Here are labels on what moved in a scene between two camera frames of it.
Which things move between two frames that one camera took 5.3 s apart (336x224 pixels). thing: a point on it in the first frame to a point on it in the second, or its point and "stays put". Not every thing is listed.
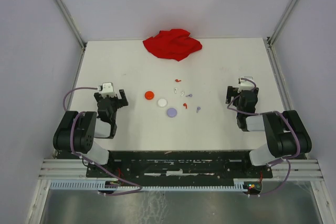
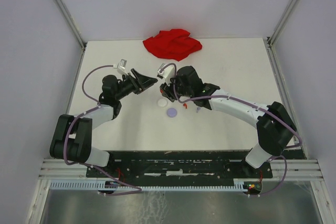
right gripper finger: [231, 92] to [168, 92]
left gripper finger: [97, 96] to [144, 81]
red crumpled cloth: [174, 43] stays put
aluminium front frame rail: [75, 170] stays put
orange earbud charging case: [149, 95] to [163, 93]
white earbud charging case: [162, 103] stays put
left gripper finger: [123, 102] to [146, 86]
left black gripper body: [114, 103] to [128, 86]
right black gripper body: [238, 107] to [181, 90]
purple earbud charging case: [171, 112] stays put
